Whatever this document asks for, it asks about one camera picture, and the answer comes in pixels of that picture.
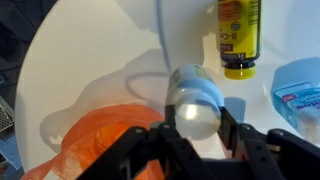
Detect square bottle blue label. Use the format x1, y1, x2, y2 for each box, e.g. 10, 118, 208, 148
270, 57, 320, 146

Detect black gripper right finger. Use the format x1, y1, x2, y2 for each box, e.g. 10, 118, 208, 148
218, 106, 320, 180

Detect white medicine bottle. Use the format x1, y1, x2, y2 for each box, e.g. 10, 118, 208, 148
165, 63, 225, 141

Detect yellow bottle black cap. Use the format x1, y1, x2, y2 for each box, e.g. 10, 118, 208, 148
216, 0, 263, 81

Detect blue black equipment base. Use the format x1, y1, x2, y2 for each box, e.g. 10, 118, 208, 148
0, 94, 25, 174

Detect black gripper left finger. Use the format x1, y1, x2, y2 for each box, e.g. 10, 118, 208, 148
76, 104, 214, 180

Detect orange plastic bag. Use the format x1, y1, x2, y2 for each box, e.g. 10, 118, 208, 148
20, 103, 166, 180

